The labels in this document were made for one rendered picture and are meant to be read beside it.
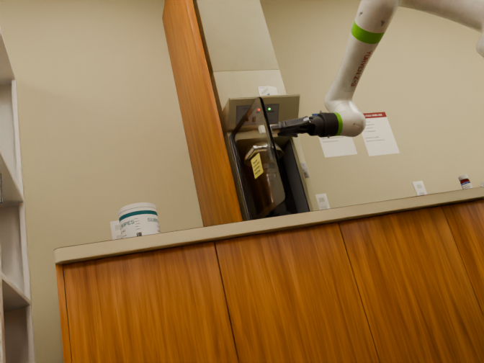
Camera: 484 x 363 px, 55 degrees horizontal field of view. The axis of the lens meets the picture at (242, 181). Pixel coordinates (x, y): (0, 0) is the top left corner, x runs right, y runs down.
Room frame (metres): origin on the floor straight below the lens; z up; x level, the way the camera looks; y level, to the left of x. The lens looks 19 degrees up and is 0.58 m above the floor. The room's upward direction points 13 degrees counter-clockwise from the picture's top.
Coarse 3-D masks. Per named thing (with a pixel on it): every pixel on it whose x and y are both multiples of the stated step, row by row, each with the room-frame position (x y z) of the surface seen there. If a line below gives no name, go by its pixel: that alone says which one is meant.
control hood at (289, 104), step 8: (248, 96) 1.69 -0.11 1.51; (256, 96) 1.70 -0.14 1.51; (264, 96) 1.71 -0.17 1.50; (272, 96) 1.72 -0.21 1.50; (280, 96) 1.74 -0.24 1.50; (288, 96) 1.75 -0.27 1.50; (296, 96) 1.76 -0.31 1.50; (232, 104) 1.68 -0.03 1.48; (240, 104) 1.69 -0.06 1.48; (248, 104) 1.71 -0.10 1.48; (280, 104) 1.76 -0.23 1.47; (288, 104) 1.78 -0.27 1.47; (296, 104) 1.79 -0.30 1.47; (224, 112) 1.75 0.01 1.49; (232, 112) 1.70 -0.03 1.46; (280, 112) 1.79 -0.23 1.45; (288, 112) 1.80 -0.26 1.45; (296, 112) 1.81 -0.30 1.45; (232, 120) 1.72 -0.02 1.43; (280, 120) 1.81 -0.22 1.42; (232, 128) 1.75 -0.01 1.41
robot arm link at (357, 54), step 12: (348, 48) 1.46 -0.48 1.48; (360, 48) 1.43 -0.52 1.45; (372, 48) 1.43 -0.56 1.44; (348, 60) 1.50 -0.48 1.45; (360, 60) 1.48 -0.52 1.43; (348, 72) 1.54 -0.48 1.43; (360, 72) 1.54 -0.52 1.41; (336, 84) 1.60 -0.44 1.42; (348, 84) 1.58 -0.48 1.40; (336, 96) 1.64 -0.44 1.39; (348, 96) 1.63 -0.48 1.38
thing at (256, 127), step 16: (256, 112) 1.52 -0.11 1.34; (240, 128) 1.66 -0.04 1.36; (256, 128) 1.55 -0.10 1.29; (240, 144) 1.69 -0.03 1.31; (256, 144) 1.57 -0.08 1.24; (272, 144) 1.48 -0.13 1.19; (240, 160) 1.72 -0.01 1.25; (272, 160) 1.50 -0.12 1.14; (272, 176) 1.53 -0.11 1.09; (256, 192) 1.65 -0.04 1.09; (272, 192) 1.55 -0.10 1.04; (256, 208) 1.68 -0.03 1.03; (272, 208) 1.57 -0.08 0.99
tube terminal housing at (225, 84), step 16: (224, 80) 1.78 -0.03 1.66; (240, 80) 1.81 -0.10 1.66; (256, 80) 1.83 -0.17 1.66; (272, 80) 1.86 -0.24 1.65; (224, 96) 1.77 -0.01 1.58; (240, 96) 1.80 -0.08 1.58; (224, 128) 1.79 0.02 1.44; (304, 160) 1.87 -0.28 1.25; (304, 176) 1.87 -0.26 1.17; (240, 192) 1.78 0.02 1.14; (240, 208) 1.82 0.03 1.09
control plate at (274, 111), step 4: (264, 104) 1.73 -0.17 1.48; (268, 104) 1.74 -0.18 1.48; (272, 104) 1.75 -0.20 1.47; (276, 104) 1.75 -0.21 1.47; (236, 108) 1.70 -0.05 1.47; (240, 108) 1.70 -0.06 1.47; (244, 108) 1.71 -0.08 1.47; (248, 108) 1.72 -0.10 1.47; (268, 108) 1.75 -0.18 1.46; (272, 108) 1.76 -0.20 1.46; (276, 108) 1.76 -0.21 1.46; (236, 112) 1.71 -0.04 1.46; (240, 112) 1.71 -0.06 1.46; (244, 112) 1.72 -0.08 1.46; (268, 112) 1.76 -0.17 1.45; (272, 112) 1.77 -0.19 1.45; (276, 112) 1.78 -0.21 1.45; (236, 116) 1.72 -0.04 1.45; (240, 116) 1.72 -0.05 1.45; (268, 116) 1.77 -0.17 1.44; (272, 116) 1.78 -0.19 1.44; (276, 116) 1.79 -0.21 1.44; (236, 120) 1.73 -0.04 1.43; (272, 120) 1.79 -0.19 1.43; (276, 120) 1.80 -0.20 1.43; (236, 124) 1.74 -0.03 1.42
